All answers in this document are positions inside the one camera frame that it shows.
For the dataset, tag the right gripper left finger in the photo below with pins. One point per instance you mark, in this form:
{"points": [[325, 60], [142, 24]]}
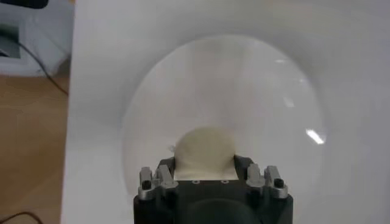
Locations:
{"points": [[163, 178]]}

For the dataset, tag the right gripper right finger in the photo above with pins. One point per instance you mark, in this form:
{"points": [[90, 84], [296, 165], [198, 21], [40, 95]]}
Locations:
{"points": [[253, 175]]}

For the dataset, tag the white steamed baozi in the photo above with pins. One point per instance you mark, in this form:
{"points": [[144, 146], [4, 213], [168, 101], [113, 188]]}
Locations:
{"points": [[205, 152]]}

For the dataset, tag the white round plate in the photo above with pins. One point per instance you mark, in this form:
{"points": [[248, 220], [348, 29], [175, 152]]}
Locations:
{"points": [[228, 91]]}

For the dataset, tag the white base unit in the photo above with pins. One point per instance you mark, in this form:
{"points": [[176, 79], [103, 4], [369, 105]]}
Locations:
{"points": [[45, 36]]}

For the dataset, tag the black rounded object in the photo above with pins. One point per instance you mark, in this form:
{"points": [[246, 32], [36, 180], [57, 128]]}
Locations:
{"points": [[24, 3]]}

